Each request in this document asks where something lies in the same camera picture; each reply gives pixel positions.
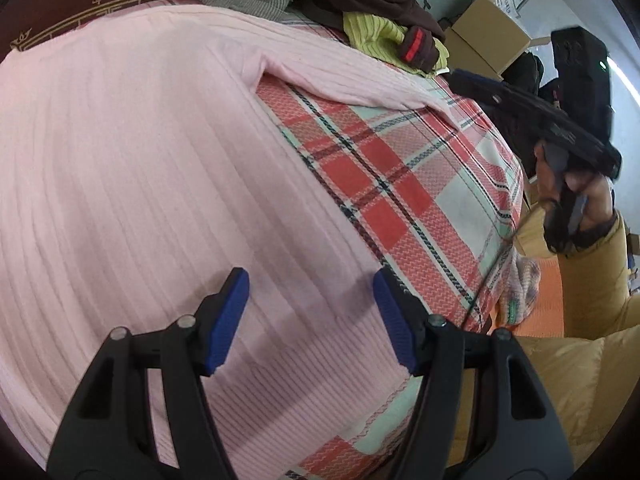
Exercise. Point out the yellow-green garment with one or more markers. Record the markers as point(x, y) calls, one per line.
point(414, 50)

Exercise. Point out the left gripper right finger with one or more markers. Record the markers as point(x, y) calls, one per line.
point(481, 411)

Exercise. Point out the yellow jacket right sleeve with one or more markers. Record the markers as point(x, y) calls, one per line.
point(596, 297)

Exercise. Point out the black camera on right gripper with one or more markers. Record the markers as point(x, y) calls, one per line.
point(581, 60)

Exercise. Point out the dark brown garment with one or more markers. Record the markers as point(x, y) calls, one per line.
point(380, 0)

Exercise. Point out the right hand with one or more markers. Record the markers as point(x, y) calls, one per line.
point(599, 207)

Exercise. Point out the plaid bed sheet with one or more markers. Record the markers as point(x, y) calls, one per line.
point(435, 203)

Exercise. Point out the cardboard box right side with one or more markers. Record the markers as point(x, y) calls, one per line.
point(486, 41)

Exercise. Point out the pink knit sweater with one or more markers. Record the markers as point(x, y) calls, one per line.
point(138, 167)

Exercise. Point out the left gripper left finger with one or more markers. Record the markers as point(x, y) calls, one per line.
point(140, 411)

